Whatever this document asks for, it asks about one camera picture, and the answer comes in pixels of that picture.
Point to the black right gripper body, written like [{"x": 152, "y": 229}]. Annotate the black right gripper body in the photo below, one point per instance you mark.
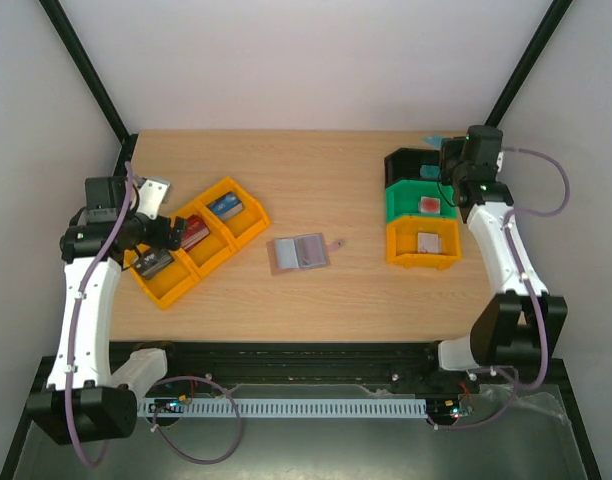
[{"x": 449, "y": 157}]

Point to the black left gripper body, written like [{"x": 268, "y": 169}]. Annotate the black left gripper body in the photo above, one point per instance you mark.
[{"x": 160, "y": 238}]

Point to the teal credit card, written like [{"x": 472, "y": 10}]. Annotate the teal credit card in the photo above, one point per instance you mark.
[{"x": 434, "y": 141}]

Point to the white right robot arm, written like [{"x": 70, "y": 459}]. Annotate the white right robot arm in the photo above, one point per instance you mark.
[{"x": 523, "y": 321}]

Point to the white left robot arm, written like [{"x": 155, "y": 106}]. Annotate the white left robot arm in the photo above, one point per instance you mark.
[{"x": 84, "y": 399}]

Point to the black card stack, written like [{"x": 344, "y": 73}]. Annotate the black card stack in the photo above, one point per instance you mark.
[{"x": 151, "y": 262}]

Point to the teal card stack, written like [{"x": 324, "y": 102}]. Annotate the teal card stack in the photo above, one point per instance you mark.
[{"x": 430, "y": 172}]

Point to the red dot card stack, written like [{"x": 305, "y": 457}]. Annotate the red dot card stack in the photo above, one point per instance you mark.
[{"x": 429, "y": 205}]

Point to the blue card stack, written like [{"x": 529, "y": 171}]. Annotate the blue card stack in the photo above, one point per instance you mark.
[{"x": 226, "y": 207}]

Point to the pale pink card stack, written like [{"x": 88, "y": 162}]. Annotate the pale pink card stack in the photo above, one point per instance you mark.
[{"x": 429, "y": 243}]

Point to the black storage bin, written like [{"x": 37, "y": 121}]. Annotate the black storage bin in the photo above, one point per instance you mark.
[{"x": 405, "y": 163}]

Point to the green storage bin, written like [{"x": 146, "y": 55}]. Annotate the green storage bin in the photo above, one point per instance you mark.
[{"x": 404, "y": 198}]

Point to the yellow triple storage bin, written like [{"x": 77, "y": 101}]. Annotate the yellow triple storage bin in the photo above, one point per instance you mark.
[{"x": 223, "y": 242}]

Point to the yellow single storage bin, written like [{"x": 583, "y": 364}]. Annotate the yellow single storage bin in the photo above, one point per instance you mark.
[{"x": 416, "y": 241}]

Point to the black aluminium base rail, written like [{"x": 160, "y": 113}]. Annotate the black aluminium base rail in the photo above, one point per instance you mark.
[{"x": 401, "y": 368}]

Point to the white slotted cable duct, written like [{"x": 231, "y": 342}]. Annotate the white slotted cable duct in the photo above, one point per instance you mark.
[{"x": 371, "y": 408}]

